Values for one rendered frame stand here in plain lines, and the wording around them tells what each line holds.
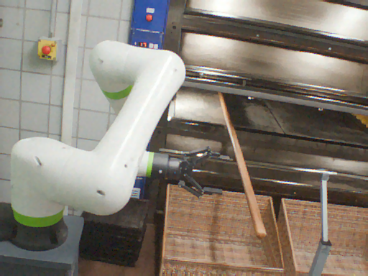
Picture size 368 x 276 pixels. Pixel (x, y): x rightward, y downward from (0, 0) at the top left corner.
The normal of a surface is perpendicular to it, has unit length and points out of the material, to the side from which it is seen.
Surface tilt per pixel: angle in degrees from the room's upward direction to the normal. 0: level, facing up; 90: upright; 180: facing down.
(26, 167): 88
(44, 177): 82
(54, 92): 90
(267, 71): 70
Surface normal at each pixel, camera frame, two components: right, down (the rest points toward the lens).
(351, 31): 0.05, 0.01
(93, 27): 0.00, 0.35
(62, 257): 0.15, -0.93
